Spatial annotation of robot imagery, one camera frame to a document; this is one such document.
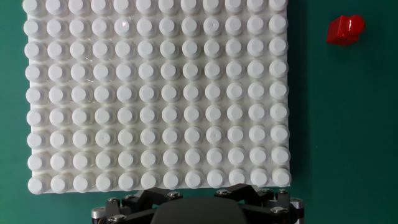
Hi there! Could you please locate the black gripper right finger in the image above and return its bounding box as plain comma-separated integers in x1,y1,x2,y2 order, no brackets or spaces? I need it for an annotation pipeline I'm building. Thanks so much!
214,183,305,224

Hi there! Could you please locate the red single-stud block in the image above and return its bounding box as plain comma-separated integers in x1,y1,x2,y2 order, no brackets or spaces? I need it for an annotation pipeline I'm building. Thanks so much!
325,14,366,47

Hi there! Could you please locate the green table mat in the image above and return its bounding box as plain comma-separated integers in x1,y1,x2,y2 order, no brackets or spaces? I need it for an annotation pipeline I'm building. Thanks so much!
0,0,398,224

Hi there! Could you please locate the white studded baseplate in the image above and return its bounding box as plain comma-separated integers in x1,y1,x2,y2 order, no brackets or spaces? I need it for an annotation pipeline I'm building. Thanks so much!
22,0,292,195

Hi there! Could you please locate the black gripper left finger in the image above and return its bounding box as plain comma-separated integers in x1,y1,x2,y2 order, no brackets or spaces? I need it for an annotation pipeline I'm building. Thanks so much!
91,187,184,224

